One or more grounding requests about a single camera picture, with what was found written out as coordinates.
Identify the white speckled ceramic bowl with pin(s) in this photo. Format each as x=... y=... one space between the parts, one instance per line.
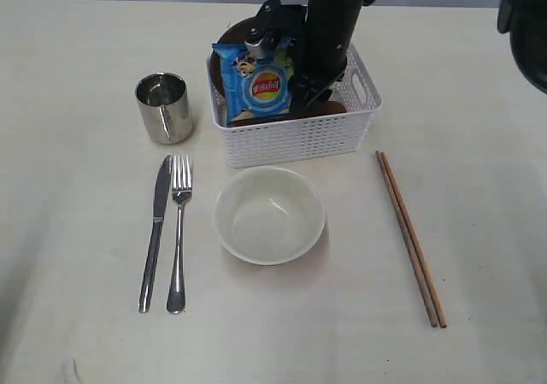
x=268 y=215

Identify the blue potato chips bag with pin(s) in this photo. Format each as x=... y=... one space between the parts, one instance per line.
x=255 y=88

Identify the silver foil packet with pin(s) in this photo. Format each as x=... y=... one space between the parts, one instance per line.
x=163 y=104

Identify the brown wooden spoon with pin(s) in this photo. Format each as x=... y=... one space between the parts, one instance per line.
x=319 y=109

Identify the white plastic lattice basket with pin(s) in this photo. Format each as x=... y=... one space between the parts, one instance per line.
x=292 y=140

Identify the brown wooden chopstick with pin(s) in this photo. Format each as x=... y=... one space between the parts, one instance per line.
x=420 y=278
x=417 y=245

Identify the silver metal fork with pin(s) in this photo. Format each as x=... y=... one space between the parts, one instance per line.
x=181 y=195

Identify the silver metal table knife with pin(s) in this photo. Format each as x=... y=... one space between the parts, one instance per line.
x=161 y=193

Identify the dark brown round plate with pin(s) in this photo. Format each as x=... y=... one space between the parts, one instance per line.
x=236 y=34

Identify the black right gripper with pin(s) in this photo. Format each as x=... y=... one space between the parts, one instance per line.
x=328 y=30

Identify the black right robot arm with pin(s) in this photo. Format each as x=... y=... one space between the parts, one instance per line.
x=525 y=23

